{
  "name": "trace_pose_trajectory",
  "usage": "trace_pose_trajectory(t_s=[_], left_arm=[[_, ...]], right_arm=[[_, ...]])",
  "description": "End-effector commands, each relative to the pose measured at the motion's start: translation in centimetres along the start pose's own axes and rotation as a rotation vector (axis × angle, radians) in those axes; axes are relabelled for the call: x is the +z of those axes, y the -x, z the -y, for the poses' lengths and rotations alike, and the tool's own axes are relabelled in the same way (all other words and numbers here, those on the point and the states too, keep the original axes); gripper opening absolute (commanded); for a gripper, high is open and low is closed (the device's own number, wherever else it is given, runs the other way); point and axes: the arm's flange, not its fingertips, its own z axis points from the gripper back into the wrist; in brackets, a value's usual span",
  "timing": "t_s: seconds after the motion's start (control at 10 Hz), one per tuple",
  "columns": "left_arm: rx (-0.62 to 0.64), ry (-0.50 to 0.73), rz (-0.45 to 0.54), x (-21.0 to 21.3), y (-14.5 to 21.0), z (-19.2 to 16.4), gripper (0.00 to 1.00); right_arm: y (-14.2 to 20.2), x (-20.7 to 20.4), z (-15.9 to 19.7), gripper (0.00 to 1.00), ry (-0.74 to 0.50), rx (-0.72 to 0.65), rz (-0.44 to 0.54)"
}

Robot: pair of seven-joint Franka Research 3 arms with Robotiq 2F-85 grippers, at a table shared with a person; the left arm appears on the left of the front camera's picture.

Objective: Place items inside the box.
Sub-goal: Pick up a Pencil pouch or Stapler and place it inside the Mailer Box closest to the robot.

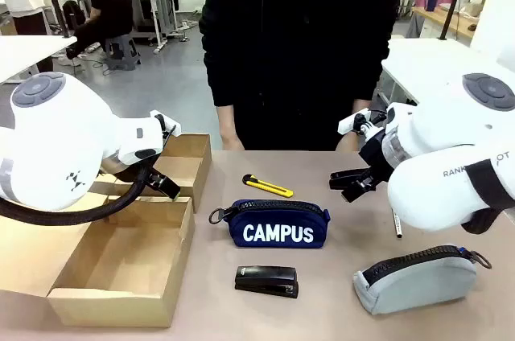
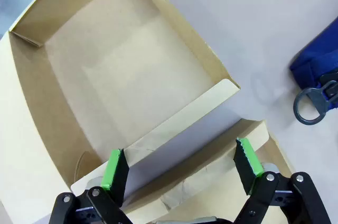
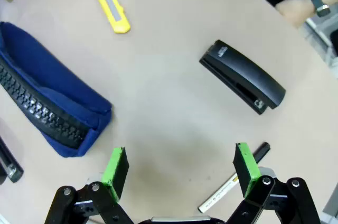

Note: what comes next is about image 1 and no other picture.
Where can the person in black clothes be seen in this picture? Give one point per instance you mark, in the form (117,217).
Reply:
(297,55)

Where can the dark blue phone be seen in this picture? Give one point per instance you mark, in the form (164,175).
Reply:
(430,4)

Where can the brown cardboard box with lid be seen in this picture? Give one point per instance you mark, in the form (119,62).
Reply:
(189,164)
(128,248)

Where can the yellow utility knife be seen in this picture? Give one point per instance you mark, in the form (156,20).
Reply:
(267,186)

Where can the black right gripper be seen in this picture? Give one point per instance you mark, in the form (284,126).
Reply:
(374,156)

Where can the wooden background table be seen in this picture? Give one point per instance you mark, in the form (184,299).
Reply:
(450,21)

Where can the person's left hand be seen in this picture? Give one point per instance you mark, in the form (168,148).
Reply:
(349,144)

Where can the black stapler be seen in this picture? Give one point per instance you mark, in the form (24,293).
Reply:
(265,276)

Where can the black backpack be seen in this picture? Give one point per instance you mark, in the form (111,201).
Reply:
(74,15)

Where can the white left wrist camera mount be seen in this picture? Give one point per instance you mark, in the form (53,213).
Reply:
(169,124)

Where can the person's right hand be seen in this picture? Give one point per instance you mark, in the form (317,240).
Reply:
(231,136)

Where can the grey Campus zipper pouch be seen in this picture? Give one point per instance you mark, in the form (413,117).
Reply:
(418,280)

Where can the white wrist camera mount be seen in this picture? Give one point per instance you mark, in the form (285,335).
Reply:
(350,122)
(169,124)

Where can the grey plastic stool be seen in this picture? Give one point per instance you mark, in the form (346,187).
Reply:
(120,51)

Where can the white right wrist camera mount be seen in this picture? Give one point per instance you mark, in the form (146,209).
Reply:
(350,122)

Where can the navy Campus zipper pouch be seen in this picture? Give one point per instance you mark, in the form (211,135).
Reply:
(277,216)

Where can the white pen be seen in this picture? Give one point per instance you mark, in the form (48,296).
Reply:
(396,224)

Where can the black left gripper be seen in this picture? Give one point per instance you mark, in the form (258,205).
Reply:
(124,170)

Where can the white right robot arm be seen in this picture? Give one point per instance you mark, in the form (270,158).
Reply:
(442,128)

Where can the seated man in black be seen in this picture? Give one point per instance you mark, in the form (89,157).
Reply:
(106,3)

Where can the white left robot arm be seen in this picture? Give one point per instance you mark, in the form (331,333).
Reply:
(52,136)

